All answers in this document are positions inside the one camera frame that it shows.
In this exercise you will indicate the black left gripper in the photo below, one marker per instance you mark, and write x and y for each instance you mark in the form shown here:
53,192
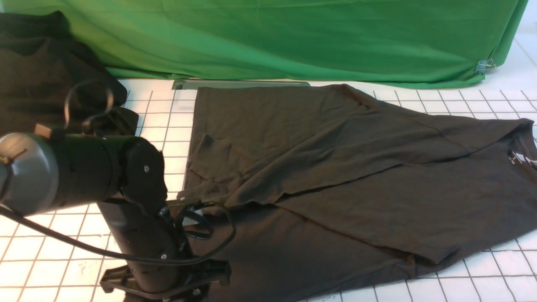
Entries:
160,264

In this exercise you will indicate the dark gray long-sleeve shirt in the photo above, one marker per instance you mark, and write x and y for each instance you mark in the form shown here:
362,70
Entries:
332,189

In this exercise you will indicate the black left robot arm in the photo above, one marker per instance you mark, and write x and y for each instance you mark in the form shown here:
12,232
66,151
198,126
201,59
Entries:
124,177

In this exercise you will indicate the gray metal strip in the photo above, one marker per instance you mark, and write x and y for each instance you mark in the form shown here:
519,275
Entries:
194,84

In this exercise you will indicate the black clothes pile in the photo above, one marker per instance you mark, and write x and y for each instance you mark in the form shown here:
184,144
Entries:
40,62

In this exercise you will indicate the green backdrop cloth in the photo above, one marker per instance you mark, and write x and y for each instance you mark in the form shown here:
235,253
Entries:
417,44

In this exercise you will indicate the metal binder clip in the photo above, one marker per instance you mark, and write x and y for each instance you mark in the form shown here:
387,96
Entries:
484,66

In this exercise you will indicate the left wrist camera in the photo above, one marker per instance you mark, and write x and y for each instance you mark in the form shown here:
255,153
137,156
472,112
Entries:
181,211

